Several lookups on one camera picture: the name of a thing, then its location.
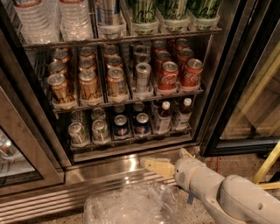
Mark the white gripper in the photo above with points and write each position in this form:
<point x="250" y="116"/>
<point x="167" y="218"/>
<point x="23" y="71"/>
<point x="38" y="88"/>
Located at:
<point x="186" y="171"/>

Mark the dark plastic bottle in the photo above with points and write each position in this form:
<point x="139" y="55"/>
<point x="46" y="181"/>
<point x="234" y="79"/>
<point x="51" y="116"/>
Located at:
<point x="182" y="114"/>
<point x="162" y="118"/>

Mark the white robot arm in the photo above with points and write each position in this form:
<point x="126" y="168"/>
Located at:
<point x="229" y="200"/>

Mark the right glass fridge door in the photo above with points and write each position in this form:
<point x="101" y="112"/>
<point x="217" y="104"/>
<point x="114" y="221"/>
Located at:
<point x="244" y="115"/>

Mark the steel fridge vent grille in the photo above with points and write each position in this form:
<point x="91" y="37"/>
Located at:
<point x="80" y="184"/>

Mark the open glass fridge door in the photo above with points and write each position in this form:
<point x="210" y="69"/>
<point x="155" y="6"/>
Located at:
<point x="28" y="162"/>

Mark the silver can top shelf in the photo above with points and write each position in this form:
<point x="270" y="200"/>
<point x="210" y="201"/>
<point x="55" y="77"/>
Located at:
<point x="108" y="12"/>

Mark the right water bottle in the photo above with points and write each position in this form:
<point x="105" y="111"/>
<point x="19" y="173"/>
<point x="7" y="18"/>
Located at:
<point x="75" y="21"/>

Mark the water bottle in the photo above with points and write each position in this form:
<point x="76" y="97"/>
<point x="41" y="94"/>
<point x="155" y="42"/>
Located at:
<point x="40" y="20"/>
<point x="75" y="21"/>

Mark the left water bottle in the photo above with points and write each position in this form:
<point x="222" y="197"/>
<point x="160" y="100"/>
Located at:
<point x="40" y="20"/>

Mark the blue tape cross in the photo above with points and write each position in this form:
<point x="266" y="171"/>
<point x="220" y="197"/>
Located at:
<point x="190" y="198"/>

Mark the front blue cola can right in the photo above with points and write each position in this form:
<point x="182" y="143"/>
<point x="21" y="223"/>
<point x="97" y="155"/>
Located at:
<point x="142" y="124"/>

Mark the blue cola can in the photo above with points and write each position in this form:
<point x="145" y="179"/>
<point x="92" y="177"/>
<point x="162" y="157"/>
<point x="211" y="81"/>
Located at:
<point x="121" y="126"/>
<point x="142" y="124"/>

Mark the clear plastic bag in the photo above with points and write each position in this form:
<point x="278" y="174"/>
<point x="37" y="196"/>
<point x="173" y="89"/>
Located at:
<point x="148" y="203"/>

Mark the front blue cola can left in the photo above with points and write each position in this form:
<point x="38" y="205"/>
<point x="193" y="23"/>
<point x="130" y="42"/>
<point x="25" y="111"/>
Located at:
<point x="121" y="126"/>

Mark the front green can right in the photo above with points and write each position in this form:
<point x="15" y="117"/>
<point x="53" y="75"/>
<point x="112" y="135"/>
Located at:
<point x="100" y="130"/>

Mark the green can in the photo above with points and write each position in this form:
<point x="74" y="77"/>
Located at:
<point x="204" y="9"/>
<point x="173" y="9"/>
<point x="144" y="11"/>
<point x="100" y="130"/>
<point x="77" y="133"/>

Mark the front left red cola can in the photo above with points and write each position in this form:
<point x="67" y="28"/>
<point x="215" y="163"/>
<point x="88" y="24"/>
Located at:
<point x="168" y="75"/>

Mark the red cola can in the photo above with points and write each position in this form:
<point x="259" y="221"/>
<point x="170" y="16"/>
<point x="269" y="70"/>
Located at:
<point x="168" y="75"/>
<point x="192" y="72"/>

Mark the front right red cola can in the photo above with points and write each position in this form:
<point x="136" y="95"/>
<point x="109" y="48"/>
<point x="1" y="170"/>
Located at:
<point x="192" y="72"/>

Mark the yellow black stand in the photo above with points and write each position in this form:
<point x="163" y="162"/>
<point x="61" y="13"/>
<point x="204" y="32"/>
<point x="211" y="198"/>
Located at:
<point x="271" y="159"/>

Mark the front silver slim can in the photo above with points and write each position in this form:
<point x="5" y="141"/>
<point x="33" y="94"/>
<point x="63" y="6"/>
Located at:
<point x="143" y="73"/>

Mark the front orange can right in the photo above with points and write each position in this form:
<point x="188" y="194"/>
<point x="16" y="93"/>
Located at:
<point x="116" y="82"/>

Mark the orange can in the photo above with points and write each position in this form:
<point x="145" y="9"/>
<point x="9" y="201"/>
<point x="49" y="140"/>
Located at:
<point x="89" y="85"/>
<point x="60" y="88"/>
<point x="116" y="82"/>

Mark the front green can left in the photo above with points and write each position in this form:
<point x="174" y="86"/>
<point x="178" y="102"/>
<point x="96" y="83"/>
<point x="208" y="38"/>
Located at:
<point x="77" y="133"/>

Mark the front orange can middle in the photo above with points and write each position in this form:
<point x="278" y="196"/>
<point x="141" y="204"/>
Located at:
<point x="89" y="85"/>

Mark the front orange can left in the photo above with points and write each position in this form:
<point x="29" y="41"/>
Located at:
<point x="60" y="88"/>

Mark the green can top middle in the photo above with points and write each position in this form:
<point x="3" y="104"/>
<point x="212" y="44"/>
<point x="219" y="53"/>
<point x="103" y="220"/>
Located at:
<point x="173" y="9"/>

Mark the green can top left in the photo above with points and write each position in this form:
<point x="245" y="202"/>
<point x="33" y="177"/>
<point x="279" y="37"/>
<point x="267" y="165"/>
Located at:
<point x="144" y="11"/>

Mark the green can top right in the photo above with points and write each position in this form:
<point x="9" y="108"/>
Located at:
<point x="204" y="9"/>

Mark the middle wire shelf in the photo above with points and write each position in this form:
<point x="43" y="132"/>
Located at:
<point x="106" y="101"/>

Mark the wire shelf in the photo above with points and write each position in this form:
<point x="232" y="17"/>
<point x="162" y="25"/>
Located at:
<point x="106" y="101"/>
<point x="125" y="39"/>

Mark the upper wire shelf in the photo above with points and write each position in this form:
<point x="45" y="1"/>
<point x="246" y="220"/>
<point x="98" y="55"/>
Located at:
<point x="125" y="39"/>

